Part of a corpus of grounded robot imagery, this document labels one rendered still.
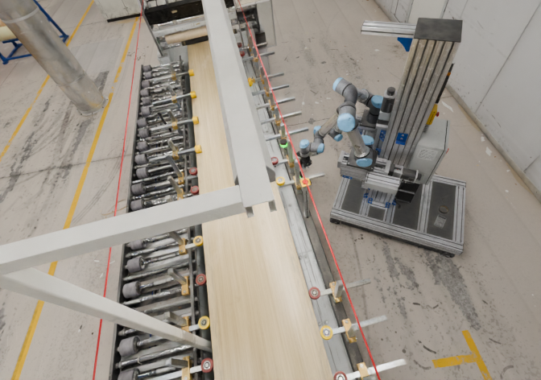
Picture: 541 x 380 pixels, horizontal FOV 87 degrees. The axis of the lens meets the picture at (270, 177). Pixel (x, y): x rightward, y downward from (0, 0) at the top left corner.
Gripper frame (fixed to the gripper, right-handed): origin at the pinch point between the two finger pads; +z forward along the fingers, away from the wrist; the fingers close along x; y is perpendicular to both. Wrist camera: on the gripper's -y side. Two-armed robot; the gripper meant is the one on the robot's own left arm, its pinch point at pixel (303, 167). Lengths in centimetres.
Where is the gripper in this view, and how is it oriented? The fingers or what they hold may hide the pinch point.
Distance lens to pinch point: 256.5
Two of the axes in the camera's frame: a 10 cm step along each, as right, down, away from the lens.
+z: 1.2, 5.9, 8.0
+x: 8.4, -5.0, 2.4
